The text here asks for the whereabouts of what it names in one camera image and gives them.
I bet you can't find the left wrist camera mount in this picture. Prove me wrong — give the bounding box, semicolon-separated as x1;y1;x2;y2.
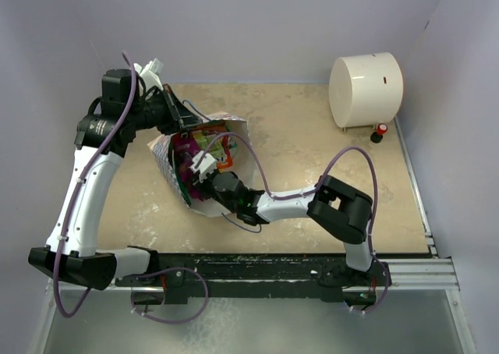
134;58;164;91

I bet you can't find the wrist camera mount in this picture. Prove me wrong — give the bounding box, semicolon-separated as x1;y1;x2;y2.
134;58;164;91
189;151;218;182

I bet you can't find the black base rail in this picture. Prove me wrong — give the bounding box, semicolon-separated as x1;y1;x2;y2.
116;253;391;306

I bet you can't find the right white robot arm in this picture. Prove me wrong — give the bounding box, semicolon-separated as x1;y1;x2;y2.
190;166;374;285

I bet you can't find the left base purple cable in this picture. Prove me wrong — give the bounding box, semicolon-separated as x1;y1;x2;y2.
130;267;211;326

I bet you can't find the blue checkered paper bag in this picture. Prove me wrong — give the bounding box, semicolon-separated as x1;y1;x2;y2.
148;112;261;228

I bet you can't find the white cylindrical container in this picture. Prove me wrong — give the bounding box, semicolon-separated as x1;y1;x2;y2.
328;52;404;128

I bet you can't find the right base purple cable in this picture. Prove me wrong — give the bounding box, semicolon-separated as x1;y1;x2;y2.
349;260;397;317

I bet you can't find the colourful candy bag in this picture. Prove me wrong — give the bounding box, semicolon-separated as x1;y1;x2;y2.
191;129;238;159

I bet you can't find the purple snack bag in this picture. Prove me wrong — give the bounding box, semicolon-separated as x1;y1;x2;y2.
172;133;201;174

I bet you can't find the red black button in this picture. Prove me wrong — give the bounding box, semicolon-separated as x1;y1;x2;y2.
370;123;388;143

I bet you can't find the red Doritos bag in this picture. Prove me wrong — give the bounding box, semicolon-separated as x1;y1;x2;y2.
216;151;233;170

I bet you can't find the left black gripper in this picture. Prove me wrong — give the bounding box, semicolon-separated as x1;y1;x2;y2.
128;84;203;136

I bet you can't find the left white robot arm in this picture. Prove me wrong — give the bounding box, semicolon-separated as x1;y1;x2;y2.
28;65;201;290

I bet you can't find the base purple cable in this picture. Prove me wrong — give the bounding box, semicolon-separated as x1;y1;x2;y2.
349;260;397;317
130;267;211;326

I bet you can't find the aluminium frame rail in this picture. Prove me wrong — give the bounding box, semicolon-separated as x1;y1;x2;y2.
388;259;459;291

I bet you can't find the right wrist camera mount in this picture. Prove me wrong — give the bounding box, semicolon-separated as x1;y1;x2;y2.
189;151;218;182

